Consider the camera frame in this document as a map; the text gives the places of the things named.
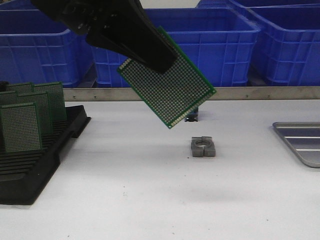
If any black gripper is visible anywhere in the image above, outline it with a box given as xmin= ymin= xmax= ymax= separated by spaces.
xmin=31 ymin=0 xmax=177 ymax=74

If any green perforated circuit board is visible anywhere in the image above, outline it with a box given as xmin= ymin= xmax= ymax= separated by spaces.
xmin=16 ymin=91 xmax=54 ymax=136
xmin=0 ymin=91 xmax=18 ymax=107
xmin=6 ymin=82 xmax=34 ymax=94
xmin=117 ymin=27 xmax=217 ymax=129
xmin=33 ymin=81 xmax=67 ymax=122
xmin=0 ymin=102 xmax=43 ymax=153

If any black slotted board rack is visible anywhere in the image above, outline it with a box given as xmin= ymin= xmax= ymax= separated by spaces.
xmin=0 ymin=81 xmax=92 ymax=206

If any silver metal tray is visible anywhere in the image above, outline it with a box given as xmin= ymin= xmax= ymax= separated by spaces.
xmin=272 ymin=122 xmax=320 ymax=168

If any blue plastic crate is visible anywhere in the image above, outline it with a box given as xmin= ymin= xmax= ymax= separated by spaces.
xmin=84 ymin=7 xmax=262 ymax=88
xmin=229 ymin=0 xmax=320 ymax=8
xmin=248 ymin=6 xmax=320 ymax=87
xmin=0 ymin=10 xmax=94 ymax=88
xmin=196 ymin=0 xmax=235 ymax=9

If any red emergency stop button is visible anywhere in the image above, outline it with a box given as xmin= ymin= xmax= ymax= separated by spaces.
xmin=184 ymin=107 xmax=199 ymax=122

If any grey split clamp block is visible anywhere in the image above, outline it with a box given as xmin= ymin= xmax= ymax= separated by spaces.
xmin=190 ymin=136 xmax=216 ymax=158

